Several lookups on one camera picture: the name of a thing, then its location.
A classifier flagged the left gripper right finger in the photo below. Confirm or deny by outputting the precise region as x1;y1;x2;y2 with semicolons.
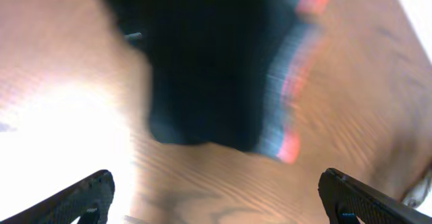
318;168;431;224

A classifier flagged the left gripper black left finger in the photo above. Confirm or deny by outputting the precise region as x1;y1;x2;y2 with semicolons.
1;169;115;224

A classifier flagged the black leggings red waistband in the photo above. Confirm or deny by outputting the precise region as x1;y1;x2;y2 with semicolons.
103;0;329;163

